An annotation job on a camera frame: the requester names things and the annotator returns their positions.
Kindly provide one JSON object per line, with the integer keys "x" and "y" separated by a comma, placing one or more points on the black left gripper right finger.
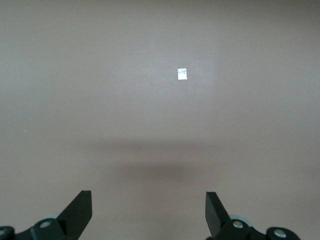
{"x": 217, "y": 217}

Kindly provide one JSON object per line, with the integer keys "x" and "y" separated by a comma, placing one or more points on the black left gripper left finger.
{"x": 77, "y": 215}

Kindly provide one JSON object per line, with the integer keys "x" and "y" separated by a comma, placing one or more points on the small rectangular tape piece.
{"x": 182, "y": 74}

